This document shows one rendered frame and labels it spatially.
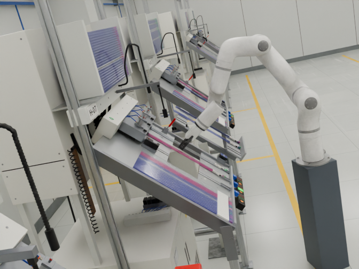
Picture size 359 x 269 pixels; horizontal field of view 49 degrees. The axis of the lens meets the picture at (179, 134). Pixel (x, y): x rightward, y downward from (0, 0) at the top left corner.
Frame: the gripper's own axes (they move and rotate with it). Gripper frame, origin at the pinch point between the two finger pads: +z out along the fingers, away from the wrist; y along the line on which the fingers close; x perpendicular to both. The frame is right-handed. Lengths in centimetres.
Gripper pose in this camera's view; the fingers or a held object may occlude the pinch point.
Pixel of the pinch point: (182, 145)
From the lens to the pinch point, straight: 227.7
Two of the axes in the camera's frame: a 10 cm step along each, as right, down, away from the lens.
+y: -1.0, 3.1, -9.5
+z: -6.3, 7.2, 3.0
